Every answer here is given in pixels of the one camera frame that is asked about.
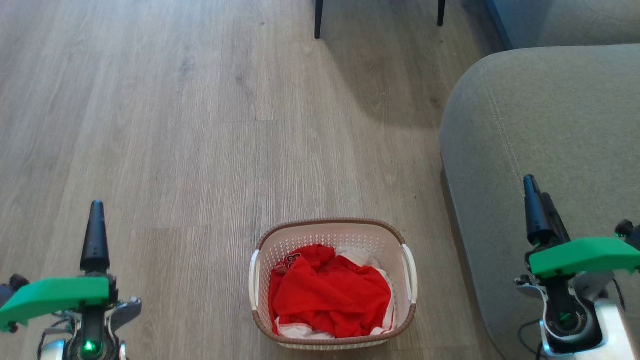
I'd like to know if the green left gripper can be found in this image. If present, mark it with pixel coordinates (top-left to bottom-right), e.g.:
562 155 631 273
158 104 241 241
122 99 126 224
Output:
0 200 119 333

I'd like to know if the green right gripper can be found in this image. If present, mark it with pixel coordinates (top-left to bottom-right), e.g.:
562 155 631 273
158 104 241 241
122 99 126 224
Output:
523 174 640 280

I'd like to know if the white brown-rimmed laundry basket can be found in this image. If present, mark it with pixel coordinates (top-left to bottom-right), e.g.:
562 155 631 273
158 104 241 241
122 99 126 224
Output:
248 218 418 351

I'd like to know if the grey fabric sofa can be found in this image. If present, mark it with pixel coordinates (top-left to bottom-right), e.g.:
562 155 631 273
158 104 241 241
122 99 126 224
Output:
439 44 640 360

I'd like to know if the grey blue upholstered furniture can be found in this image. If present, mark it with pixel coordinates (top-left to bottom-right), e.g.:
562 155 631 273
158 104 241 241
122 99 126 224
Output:
486 0 640 51

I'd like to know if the red jersey garment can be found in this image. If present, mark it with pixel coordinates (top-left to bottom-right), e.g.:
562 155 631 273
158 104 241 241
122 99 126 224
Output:
268 244 392 339

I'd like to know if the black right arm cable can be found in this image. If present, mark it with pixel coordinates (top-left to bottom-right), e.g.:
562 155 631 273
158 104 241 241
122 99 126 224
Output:
517 320 547 360

